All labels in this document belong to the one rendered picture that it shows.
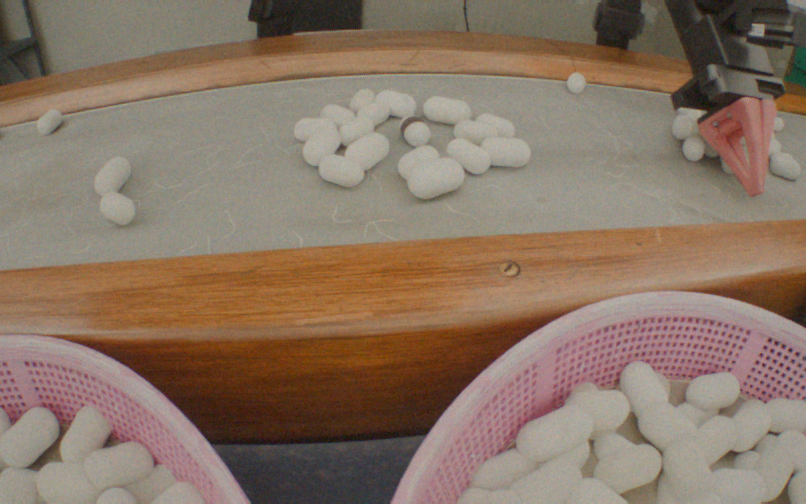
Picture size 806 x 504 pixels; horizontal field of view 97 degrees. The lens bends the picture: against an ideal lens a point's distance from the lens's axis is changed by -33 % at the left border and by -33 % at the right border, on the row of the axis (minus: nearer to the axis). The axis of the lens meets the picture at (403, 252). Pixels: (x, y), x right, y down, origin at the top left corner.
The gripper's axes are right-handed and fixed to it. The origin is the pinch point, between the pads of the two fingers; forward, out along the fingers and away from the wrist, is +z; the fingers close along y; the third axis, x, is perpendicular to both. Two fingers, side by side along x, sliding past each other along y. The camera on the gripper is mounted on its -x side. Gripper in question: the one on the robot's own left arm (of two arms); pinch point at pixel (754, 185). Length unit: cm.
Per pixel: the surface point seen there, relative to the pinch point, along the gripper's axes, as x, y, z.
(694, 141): 4.1, -2.4, -5.3
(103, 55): 173, -158, -144
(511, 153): 2.9, -21.9, -3.1
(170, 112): 14, -50, -14
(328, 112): 7.5, -33.9, -8.8
